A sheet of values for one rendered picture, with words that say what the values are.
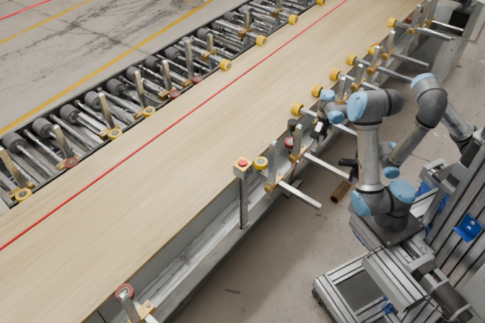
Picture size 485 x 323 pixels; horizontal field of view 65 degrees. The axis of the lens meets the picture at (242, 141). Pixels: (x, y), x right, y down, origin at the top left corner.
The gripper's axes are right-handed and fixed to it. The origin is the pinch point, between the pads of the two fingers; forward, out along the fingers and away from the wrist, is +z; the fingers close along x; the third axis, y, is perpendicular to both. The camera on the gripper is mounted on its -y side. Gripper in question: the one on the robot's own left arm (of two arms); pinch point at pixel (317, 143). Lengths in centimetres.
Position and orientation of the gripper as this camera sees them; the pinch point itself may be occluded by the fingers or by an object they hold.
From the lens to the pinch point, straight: 226.5
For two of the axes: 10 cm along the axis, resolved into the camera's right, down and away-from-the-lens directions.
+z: 0.1, 7.1, 7.0
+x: -7.8, -4.3, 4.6
